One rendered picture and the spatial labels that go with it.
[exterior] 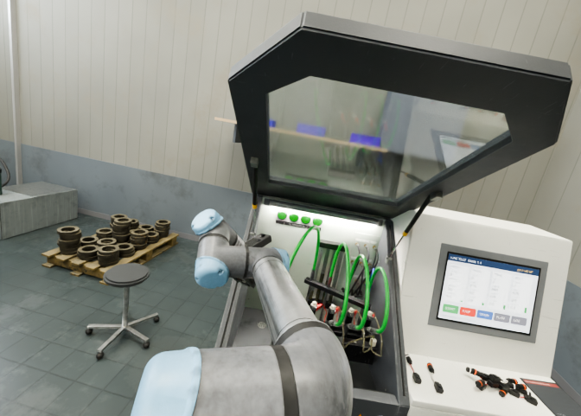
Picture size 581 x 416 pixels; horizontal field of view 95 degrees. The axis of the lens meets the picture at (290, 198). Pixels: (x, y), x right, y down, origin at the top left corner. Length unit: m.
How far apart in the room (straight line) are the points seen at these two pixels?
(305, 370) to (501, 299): 1.26
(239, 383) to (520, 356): 1.45
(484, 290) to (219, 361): 1.26
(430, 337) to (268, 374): 1.14
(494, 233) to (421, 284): 0.38
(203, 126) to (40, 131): 2.63
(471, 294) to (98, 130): 4.73
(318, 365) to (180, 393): 0.13
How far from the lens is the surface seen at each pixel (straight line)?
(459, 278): 1.37
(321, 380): 0.32
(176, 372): 0.30
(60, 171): 5.44
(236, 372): 0.30
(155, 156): 4.35
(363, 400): 1.17
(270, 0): 4.01
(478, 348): 1.52
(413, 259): 1.27
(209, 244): 0.66
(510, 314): 1.54
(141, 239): 3.62
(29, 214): 4.67
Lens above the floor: 1.76
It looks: 13 degrees down
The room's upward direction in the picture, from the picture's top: 11 degrees clockwise
